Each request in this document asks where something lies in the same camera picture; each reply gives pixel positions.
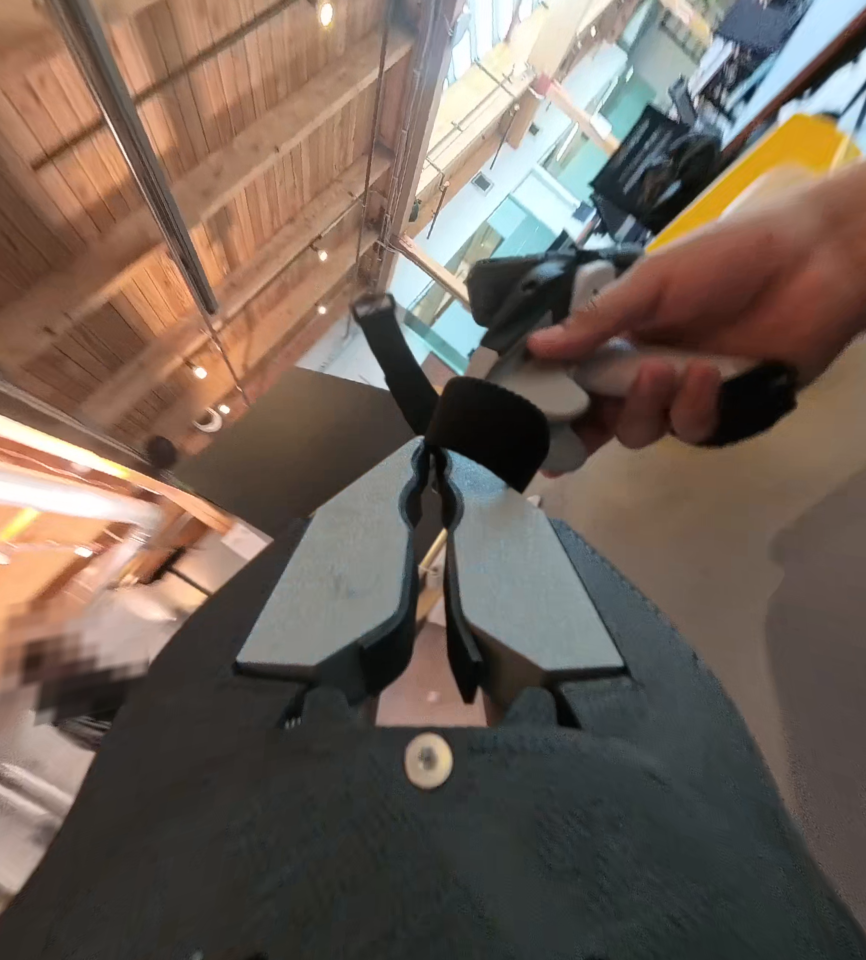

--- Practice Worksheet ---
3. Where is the black strap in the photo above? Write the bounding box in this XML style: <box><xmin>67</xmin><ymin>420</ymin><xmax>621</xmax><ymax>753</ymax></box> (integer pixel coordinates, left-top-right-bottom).
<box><xmin>349</xmin><ymin>291</ymin><xmax>552</xmax><ymax>496</ymax></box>

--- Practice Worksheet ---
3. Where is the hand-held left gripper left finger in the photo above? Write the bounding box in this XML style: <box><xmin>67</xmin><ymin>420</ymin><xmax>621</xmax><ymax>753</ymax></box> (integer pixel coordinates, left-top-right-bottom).
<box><xmin>235</xmin><ymin>437</ymin><xmax>430</xmax><ymax>699</ymax></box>

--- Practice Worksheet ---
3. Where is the metal ceiling rail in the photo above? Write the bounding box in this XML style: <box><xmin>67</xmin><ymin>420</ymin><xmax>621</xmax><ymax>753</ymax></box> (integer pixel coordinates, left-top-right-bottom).
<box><xmin>43</xmin><ymin>0</ymin><xmax>221</xmax><ymax>316</ymax></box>

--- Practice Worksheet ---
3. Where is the yellow plastic bin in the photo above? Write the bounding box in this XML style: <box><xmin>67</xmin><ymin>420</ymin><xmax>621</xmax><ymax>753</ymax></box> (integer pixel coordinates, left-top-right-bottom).
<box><xmin>646</xmin><ymin>112</ymin><xmax>863</xmax><ymax>255</ymax></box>

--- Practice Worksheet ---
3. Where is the person's right hand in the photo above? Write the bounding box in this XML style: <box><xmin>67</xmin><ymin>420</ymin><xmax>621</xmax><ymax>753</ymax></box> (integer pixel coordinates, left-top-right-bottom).
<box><xmin>525</xmin><ymin>144</ymin><xmax>866</xmax><ymax>451</ymax></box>

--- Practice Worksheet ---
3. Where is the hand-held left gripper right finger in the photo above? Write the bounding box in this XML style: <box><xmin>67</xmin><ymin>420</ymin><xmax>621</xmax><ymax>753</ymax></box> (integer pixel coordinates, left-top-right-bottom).
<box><xmin>439</xmin><ymin>448</ymin><xmax>626</xmax><ymax>705</ymax></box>

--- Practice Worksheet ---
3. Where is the black book stand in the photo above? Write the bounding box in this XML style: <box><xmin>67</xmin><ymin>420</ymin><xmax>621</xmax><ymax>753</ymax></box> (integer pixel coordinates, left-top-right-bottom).
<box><xmin>172</xmin><ymin>365</ymin><xmax>437</xmax><ymax>537</ymax></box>

